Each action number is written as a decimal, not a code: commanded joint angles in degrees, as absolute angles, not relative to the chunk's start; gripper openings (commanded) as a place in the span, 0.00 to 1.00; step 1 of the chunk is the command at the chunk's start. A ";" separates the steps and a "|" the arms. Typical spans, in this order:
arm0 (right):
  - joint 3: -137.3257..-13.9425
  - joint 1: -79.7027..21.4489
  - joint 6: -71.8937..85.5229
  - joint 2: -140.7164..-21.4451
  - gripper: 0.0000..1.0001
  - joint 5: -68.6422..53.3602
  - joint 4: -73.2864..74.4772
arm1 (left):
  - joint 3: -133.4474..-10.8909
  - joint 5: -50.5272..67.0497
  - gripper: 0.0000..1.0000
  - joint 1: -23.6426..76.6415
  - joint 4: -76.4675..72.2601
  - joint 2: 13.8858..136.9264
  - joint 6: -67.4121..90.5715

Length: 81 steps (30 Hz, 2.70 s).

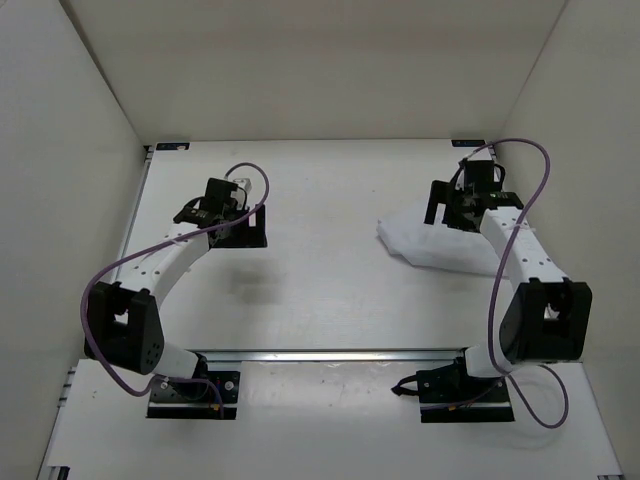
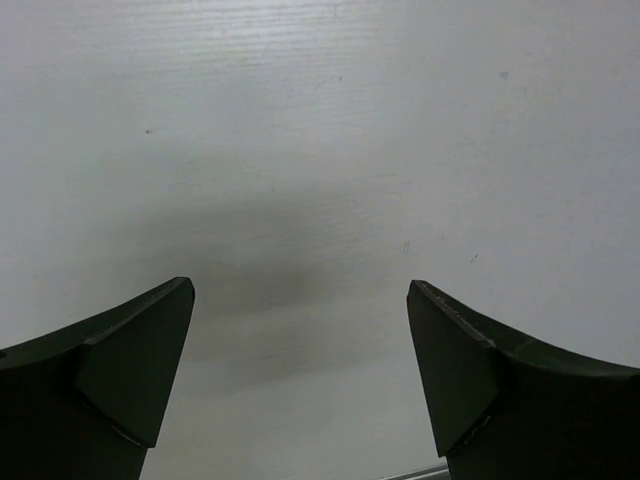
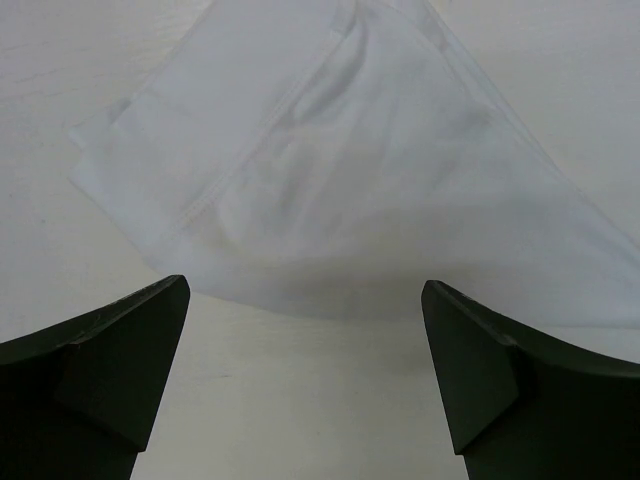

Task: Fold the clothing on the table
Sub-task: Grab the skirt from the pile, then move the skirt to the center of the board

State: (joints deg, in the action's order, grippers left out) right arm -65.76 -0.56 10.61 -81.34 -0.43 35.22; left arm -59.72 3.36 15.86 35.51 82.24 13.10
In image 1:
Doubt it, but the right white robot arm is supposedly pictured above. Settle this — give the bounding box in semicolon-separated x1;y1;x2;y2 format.
424;159;592;401

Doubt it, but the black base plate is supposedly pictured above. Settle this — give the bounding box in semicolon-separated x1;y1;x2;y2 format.
391;359;515;424
146;370;241;420

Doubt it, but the right blue corner label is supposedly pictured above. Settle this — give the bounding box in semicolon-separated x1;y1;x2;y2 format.
451;139;485;148

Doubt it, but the aluminium rail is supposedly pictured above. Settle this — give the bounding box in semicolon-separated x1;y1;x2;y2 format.
202;349;463;363

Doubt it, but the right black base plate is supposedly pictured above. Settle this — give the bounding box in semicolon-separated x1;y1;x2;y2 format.
391;359;515;424

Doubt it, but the white skirt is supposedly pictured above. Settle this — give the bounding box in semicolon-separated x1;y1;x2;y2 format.
376;200;499;277

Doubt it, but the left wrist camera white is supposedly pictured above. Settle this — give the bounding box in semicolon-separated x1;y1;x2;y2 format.
233;177;252;194

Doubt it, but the left blue corner label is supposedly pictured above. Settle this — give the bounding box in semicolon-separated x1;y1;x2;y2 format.
155;142;190;151

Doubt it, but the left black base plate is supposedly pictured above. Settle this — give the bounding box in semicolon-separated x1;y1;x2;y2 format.
146;370;241;420

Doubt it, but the blue corner label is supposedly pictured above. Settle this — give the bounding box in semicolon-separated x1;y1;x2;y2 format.
155;142;190;151
451;139;485;148

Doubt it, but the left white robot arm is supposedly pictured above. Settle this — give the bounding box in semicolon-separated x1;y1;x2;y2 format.
87;178;267;398

